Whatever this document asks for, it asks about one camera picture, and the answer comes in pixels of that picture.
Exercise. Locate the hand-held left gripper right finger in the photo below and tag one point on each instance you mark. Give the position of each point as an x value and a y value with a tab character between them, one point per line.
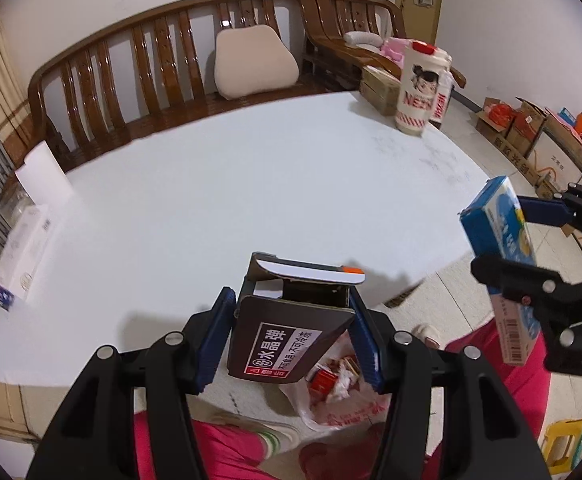
364	347

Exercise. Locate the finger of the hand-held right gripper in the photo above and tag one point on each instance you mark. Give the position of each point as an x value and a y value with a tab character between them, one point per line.
516	275
546	210

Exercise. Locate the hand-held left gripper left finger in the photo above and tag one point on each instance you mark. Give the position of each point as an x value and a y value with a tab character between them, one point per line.
216	340

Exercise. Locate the blue white carton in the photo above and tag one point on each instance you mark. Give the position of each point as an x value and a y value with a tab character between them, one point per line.
501	230

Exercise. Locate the dark brown carton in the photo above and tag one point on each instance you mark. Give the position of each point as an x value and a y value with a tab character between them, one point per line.
271	325

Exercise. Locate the white red-printed plastic bag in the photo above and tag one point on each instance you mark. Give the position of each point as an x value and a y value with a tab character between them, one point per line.
341	412

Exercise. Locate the red packets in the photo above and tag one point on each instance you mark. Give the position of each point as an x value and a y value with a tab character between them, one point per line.
502	114

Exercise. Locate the person's left leg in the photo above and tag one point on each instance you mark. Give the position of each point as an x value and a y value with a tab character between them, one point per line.
196	450

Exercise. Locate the white green-striped sock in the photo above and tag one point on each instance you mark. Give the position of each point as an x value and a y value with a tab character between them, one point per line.
271	445

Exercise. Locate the white pitcher red lid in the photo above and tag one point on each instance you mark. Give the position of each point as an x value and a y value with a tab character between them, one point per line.
418	90

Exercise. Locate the yellow plastic stool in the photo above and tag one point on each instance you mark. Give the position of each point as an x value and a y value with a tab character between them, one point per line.
566	445

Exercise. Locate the small cardboard box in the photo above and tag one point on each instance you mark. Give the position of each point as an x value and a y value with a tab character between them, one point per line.
378	90

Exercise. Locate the white tissue box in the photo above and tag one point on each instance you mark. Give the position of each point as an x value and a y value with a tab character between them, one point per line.
23	250

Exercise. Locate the pink cloth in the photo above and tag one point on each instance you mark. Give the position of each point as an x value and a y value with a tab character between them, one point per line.
393	52

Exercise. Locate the white standing card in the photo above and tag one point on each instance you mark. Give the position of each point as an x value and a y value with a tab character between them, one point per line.
43	175

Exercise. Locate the white rolled cloth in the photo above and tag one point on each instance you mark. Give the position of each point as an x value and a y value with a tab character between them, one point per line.
363	40

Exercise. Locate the wooden bench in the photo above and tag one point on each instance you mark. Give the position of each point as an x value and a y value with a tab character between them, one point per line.
121	85

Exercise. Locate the beige cushion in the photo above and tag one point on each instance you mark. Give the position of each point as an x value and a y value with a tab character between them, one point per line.
256	62

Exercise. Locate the wooden armchair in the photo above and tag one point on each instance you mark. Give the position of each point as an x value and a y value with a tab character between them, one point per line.
343	15

